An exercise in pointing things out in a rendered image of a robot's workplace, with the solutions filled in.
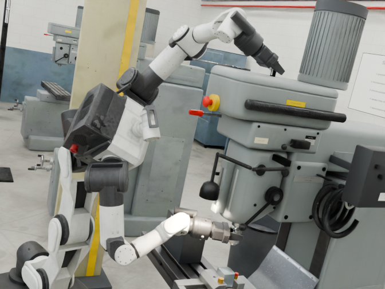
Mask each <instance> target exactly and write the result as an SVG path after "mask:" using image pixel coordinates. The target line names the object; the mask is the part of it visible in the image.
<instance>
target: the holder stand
mask: <svg viewBox="0 0 385 289"><path fill-rule="evenodd" d="M173 212H174V209H169V210H168V213H167V218H166V219H168V218H170V217H172V216H173V215H174V214H173ZM204 244H205V240H202V239H201V240H200V239H196V238H192V237H190V234H186V235H180V236H176V235H173V237H171V238H170V239H168V241H166V242H165V243H163V245H164V246H165V247H166V248H167V250H168V251H169V253H170V254H171V255H172V256H173V257H174V259H175V260H176V261H177V262H178V264H186V263H200V262H201V258H202V253H203V248H204Z"/></svg>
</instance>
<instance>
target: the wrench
mask: <svg viewBox="0 0 385 289"><path fill-rule="evenodd" d="M192 60H194V61H200V62H203V63H209V64H215V65H220V66H224V67H230V68H236V69H241V70H245V71H251V69H246V68H241V67H235V66H231V65H226V64H220V63H214V62H211V61H205V60H200V59H195V58H193V59H192Z"/></svg>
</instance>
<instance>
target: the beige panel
mask: <svg viewBox="0 0 385 289"><path fill-rule="evenodd" d="M146 4H147V0H85V1H84V9H83V14H82V21H81V29H80V37H79V42H78V50H77V57H76V65H75V70H74V78H73V86H72V94H71V98H70V106H69V109H74V108H79V106H80V105H81V103H82V102H83V100H84V98H85V96H86V94H87V93H88V91H90V90H91V89H92V88H94V87H95V86H97V85H98V84H100V83H103V84H104V85H106V86H107V87H108V88H110V89H111V90H113V91H115V92H116V91H118V90H119V89H118V88H117V86H116V82H117V81H118V79H119V78H120V77H121V76H122V74H123V73H124V72H125V71H126V70H127V69H129V68H131V67H136V62H137V58H138V51H139V45H140V39H141V34H142V28H143V22H144V15H145V11H146ZM84 175H85V172H82V173H72V179H82V178H84ZM60 177H61V170H60ZM62 191H63V189H62V186H61V182H60V178H59V183H58V191H57V199H56V207H55V211H54V216H55V215H57V214H58V212H59V210H60V204H61V197H62ZM91 216H92V217H93V219H94V222H95V232H94V235H93V240H92V244H91V248H90V250H89V252H88V253H87V255H86V256H85V257H84V258H83V260H82V261H81V263H80V264H79V265H78V267H77V269H76V271H75V273H74V277H75V278H76V279H78V280H79V281H81V282H82V283H83V284H84V285H85V286H86V287H87V288H88V289H112V286H111V284H110V282H109V280H108V278H107V276H106V274H105V272H104V270H103V268H102V263H103V256H104V249H103V248H102V246H101V244H100V214H99V192H98V193H97V195H96V197H95V199H94V201H93V206H92V211H91Z"/></svg>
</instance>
